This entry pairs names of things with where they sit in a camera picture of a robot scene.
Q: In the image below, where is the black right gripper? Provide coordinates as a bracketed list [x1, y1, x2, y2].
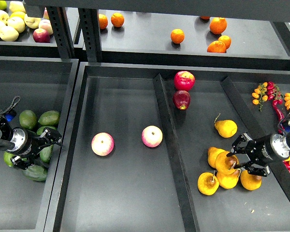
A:
[226, 133, 287, 177]

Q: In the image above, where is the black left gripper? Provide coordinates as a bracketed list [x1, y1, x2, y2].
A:
[6, 128, 63, 170]

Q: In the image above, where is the dark green avocado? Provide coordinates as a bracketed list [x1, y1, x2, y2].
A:
[22, 165, 48, 182]

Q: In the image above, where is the yellow pear brown base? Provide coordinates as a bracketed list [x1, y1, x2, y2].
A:
[215, 151, 239, 175]

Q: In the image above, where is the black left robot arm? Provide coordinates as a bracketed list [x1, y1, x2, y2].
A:
[0, 96, 63, 170]

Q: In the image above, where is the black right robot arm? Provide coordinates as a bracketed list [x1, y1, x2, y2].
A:
[225, 109, 290, 177]

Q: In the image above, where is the green avocado lower right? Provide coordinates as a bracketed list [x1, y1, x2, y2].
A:
[39, 145, 54, 163]

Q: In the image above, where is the yellow pear right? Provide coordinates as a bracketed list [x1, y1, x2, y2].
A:
[240, 170, 262, 191]

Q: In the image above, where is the light green avocado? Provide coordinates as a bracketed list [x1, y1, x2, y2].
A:
[3, 151, 14, 167]

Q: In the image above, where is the yellow pear centre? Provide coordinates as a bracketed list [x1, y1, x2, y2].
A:
[217, 169, 241, 189]

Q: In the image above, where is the green avocado top left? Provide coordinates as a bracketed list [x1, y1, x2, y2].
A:
[19, 110, 37, 130]

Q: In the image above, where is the yellow pear with stem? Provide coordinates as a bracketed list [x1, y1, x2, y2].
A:
[214, 114, 238, 138]

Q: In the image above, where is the green avocado top right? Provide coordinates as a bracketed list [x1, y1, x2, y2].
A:
[38, 110, 60, 126]

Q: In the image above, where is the yellow pear middle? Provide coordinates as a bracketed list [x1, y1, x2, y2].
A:
[207, 146, 225, 169]

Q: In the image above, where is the yellow pear lower left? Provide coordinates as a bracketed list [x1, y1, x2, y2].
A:
[197, 172, 219, 196]

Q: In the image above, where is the black left tray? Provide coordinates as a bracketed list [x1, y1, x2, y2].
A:
[0, 57, 78, 232]

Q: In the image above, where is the black tray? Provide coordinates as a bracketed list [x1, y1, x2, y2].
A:
[44, 62, 290, 232]
[0, 57, 78, 232]

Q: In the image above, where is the red chili pepper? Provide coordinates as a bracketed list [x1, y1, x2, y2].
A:
[272, 105, 286, 135]

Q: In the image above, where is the orange cherry tomato bunch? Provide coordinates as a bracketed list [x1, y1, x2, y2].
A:
[251, 82, 268, 112]

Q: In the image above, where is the pink apple left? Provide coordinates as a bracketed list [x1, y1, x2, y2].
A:
[91, 132, 114, 156]

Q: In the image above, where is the pink apple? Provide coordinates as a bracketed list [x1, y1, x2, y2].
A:
[142, 125, 163, 148]
[91, 132, 114, 156]

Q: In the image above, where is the red cherry tomato bunch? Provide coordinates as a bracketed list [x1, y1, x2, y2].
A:
[266, 82, 283, 106]

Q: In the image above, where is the dark red apple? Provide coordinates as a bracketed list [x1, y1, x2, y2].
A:
[173, 90, 191, 110]

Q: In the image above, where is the pink apple right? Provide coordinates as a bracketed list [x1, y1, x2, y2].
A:
[142, 125, 163, 148]

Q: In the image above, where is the bright red apple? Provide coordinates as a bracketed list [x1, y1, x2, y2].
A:
[174, 71, 195, 91]

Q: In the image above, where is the black centre tray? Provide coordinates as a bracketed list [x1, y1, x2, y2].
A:
[44, 62, 290, 232]

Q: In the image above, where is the red apple on shelf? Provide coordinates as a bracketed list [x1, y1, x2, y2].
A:
[33, 29, 50, 43]

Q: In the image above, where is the front orange on shelf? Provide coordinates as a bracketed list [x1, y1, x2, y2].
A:
[207, 40, 227, 53]

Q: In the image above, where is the small orange on shelf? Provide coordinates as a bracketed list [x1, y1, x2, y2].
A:
[218, 35, 232, 49]

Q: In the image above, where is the pale yellow apple front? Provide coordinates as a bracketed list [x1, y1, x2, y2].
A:
[0, 26, 19, 42]

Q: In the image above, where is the pink peach on shelf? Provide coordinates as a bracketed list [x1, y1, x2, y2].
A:
[39, 19, 53, 36]

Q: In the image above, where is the pale yellow apple stem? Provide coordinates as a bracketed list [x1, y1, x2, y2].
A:
[24, 14, 41, 29]

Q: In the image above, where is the pale yellow apple middle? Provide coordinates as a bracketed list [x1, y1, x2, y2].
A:
[7, 16, 26, 33]

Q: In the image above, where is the black shelf upright left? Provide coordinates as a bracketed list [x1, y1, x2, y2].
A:
[46, 6, 75, 59]

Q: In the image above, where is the black shelf upright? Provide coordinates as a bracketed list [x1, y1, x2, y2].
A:
[78, 8, 103, 62]
[46, 6, 75, 59]

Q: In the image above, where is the large orange on shelf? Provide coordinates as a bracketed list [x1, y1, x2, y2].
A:
[209, 17, 228, 35]

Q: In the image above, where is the black shelf upright right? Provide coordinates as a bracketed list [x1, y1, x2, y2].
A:
[78, 8, 103, 62]

